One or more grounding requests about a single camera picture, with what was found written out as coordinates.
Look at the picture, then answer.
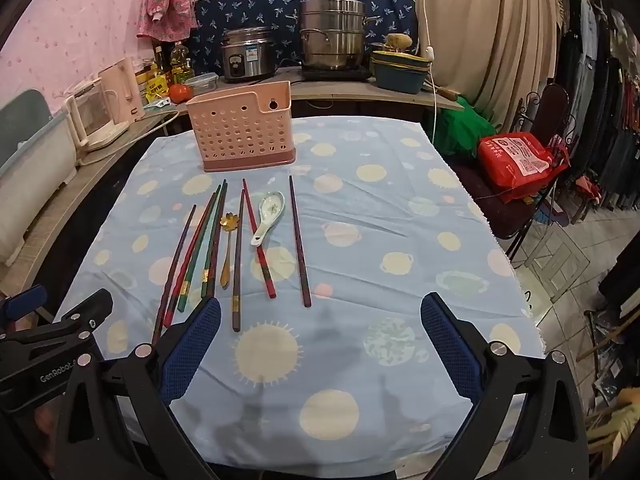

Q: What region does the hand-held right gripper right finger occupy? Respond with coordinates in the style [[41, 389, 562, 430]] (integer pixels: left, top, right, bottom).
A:
[[420, 291, 591, 480]]

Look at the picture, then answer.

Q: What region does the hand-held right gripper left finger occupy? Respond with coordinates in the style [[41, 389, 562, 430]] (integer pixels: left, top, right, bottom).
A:
[[52, 296, 223, 480]]

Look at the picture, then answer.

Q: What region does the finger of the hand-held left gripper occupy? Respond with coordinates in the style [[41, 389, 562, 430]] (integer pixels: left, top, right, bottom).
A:
[[0, 284, 47, 333], [56, 288, 115, 335]]

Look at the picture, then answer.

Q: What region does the green chopstick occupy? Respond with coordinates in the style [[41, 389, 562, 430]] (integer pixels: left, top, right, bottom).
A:
[[200, 184, 225, 299], [176, 186, 222, 313]]

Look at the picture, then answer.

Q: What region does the dark brown chopstick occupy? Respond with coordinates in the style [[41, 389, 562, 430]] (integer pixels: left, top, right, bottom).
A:
[[151, 204, 197, 345], [208, 179, 229, 298]]

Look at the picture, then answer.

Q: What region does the red black chopstick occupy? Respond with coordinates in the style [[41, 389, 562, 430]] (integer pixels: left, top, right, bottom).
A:
[[163, 190, 219, 326], [242, 178, 277, 300]]

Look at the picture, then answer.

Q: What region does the brown gold band chopstick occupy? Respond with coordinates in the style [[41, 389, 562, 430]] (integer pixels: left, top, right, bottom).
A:
[[231, 189, 246, 333]]

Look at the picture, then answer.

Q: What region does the gold flower spoon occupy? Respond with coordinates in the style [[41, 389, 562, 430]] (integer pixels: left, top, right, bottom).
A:
[[220, 212, 240, 290]]

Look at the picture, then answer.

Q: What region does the maroon chopstick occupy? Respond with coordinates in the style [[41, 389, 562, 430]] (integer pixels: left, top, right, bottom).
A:
[[288, 175, 312, 309]]

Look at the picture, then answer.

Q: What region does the white ceramic spoon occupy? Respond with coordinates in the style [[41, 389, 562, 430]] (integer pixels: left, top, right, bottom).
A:
[[250, 190, 286, 247]]

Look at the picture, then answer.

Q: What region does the pink perforated utensil holder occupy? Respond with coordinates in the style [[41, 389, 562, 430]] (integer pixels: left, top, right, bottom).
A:
[[186, 81, 297, 174]]

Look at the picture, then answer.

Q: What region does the blue planet print tablecloth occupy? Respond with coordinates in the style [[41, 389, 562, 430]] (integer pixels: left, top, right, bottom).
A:
[[52, 116, 546, 480]]

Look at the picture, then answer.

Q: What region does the white bin with blue lid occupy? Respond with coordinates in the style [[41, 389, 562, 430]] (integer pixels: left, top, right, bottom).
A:
[[0, 89, 79, 267]]

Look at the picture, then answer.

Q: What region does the white glass kettle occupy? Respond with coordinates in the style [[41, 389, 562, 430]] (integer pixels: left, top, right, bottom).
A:
[[65, 80, 132, 152]]

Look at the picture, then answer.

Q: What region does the red bag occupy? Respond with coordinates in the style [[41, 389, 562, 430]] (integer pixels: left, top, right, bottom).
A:
[[476, 132, 571, 192]]

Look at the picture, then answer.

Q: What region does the green plastic bag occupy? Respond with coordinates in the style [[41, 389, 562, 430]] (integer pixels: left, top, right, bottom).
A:
[[432, 97, 497, 159]]

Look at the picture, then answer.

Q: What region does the pink electric kettle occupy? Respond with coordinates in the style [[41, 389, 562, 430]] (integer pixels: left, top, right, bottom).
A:
[[97, 56, 146, 124]]

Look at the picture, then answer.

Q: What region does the yellow label bottle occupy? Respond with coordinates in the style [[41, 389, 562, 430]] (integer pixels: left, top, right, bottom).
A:
[[135, 59, 170, 104]]

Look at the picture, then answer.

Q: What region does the glass food container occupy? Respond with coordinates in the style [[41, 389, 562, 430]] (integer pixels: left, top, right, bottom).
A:
[[183, 73, 220, 95]]

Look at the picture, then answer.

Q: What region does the wooden rolling pin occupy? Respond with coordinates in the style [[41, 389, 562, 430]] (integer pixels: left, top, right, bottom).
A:
[[425, 85, 464, 103]]

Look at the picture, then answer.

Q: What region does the dark metal chair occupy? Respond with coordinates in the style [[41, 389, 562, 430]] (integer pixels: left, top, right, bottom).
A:
[[450, 83, 572, 262]]

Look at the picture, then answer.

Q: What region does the cooking oil bottle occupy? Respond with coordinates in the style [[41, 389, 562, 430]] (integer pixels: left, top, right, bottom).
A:
[[169, 41, 194, 86]]

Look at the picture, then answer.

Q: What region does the teal lunch box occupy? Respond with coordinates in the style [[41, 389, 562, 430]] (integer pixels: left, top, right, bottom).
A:
[[371, 42, 434, 95]]

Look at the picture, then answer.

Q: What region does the hanging clothes rack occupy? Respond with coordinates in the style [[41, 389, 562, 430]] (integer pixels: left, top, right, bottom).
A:
[[554, 0, 640, 223]]

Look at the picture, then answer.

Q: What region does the black induction cooker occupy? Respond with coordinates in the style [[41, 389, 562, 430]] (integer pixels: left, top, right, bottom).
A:
[[300, 65, 377, 83]]

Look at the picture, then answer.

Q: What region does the silver rice cooker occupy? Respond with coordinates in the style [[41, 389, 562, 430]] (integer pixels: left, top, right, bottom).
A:
[[221, 26, 277, 84]]

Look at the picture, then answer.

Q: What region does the pink floral garment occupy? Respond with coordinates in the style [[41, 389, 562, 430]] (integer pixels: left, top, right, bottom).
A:
[[136, 0, 199, 41]]

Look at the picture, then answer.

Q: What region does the beige curtain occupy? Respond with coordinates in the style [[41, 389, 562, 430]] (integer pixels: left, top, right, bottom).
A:
[[380, 0, 564, 122]]

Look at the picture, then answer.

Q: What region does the stainless steel steamer pot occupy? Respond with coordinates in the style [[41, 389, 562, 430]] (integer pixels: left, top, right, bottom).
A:
[[299, 0, 382, 72]]

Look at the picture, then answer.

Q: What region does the navy printed cloth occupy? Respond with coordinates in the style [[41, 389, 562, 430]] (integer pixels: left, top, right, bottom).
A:
[[192, 0, 419, 79]]

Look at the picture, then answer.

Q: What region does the white power cable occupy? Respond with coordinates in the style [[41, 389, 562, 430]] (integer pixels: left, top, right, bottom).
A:
[[416, 0, 442, 147]]

